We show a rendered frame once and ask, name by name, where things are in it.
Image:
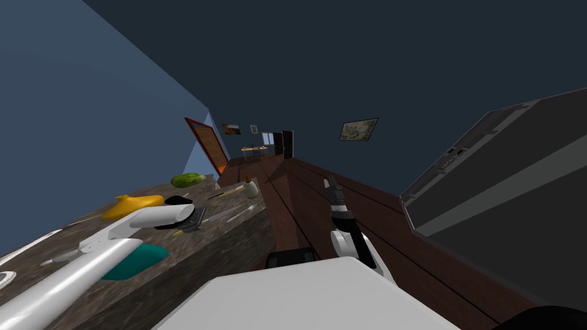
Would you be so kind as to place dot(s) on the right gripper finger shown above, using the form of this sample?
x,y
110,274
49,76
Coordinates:
x,y
327,184
334,183

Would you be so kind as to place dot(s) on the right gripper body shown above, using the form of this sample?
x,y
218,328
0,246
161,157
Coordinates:
x,y
338,198

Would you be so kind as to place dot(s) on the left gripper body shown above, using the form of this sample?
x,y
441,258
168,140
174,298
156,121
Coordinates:
x,y
192,219

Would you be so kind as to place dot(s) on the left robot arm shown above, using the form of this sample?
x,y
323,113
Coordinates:
x,y
69,279

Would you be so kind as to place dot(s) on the green watermelon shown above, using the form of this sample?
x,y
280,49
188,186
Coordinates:
x,y
188,180

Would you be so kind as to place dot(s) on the silver spoon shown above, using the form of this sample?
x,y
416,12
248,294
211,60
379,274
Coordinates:
x,y
242,213

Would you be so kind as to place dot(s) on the dark door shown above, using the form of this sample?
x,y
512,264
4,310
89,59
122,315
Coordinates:
x,y
284,144

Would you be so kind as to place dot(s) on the yellow squash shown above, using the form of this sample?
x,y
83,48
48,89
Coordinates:
x,y
130,206

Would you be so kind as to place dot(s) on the pale bottle with brown cap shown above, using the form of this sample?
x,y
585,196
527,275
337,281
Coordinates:
x,y
251,189

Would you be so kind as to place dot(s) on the teal bowl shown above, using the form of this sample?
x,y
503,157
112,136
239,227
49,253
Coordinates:
x,y
137,263

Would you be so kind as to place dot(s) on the window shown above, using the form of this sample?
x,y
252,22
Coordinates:
x,y
268,138

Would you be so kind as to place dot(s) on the orange door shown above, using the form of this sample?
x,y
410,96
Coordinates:
x,y
212,145

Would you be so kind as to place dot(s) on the wooden table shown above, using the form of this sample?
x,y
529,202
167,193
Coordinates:
x,y
254,149

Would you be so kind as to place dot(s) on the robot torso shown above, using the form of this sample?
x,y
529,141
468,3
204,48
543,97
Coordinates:
x,y
302,298

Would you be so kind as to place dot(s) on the silver utensil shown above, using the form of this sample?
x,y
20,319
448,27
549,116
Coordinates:
x,y
62,257

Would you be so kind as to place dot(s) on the dark grey refrigerator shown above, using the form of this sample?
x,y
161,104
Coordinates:
x,y
513,206

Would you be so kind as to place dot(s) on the white plate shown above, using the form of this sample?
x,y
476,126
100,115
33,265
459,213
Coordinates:
x,y
4,280

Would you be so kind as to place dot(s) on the green-grey wall picture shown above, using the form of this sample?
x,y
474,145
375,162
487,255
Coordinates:
x,y
358,129

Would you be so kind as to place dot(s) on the small grey wall picture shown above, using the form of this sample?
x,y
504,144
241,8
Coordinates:
x,y
254,129

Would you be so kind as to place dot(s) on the brown wall picture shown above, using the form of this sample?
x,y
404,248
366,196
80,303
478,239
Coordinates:
x,y
231,129

